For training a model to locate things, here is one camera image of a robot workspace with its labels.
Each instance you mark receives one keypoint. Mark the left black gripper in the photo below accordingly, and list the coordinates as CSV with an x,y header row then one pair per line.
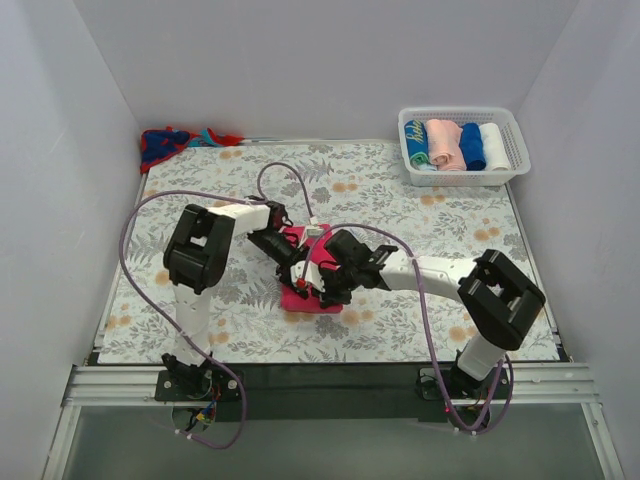
x,y
288,270

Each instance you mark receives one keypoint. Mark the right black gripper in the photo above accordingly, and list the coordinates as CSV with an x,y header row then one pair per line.
x,y
329,279

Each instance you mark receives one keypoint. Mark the pink red towel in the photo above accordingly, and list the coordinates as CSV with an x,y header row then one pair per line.
x,y
290,301

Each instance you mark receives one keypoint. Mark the red blue towel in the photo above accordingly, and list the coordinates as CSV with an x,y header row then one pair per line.
x,y
159,145

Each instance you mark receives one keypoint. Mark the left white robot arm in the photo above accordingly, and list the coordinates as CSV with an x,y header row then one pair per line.
x,y
196,258

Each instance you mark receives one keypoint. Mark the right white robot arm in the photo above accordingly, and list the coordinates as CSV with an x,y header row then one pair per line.
x,y
502,301

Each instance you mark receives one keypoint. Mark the floral table mat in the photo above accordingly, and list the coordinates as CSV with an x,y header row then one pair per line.
x,y
363,184

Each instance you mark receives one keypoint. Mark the light blue folded towel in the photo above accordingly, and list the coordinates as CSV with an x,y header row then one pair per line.
x,y
425,168

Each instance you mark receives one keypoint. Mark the blue printed rolled towel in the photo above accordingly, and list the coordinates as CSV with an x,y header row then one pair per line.
x,y
416,142

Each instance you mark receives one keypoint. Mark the peach rolled towel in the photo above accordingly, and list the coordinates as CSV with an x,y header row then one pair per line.
x,y
443,145

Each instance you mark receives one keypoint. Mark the dark blue rolled towel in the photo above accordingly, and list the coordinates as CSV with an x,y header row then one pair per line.
x,y
472,147

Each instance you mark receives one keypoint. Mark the white rolled towel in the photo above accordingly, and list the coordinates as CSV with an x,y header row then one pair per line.
x,y
493,148

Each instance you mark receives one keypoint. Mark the white plastic basket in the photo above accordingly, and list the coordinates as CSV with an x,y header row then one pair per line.
x,y
512,139

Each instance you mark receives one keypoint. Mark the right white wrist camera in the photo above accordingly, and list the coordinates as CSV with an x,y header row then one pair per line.
x,y
306,279

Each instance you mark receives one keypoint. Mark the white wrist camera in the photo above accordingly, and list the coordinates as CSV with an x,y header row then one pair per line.
x,y
313,231
306,279

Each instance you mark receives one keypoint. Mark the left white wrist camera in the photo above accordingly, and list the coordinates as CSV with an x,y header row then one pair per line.
x,y
313,231

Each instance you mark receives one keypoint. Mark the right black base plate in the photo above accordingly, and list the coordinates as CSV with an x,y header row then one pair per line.
x,y
435,385

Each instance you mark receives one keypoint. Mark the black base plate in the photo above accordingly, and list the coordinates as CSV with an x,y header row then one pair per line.
x,y
435,385
225,387

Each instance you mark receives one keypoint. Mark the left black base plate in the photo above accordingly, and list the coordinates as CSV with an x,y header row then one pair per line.
x,y
225,387

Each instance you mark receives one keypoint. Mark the aluminium frame rail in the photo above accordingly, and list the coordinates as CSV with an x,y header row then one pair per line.
x,y
96,386

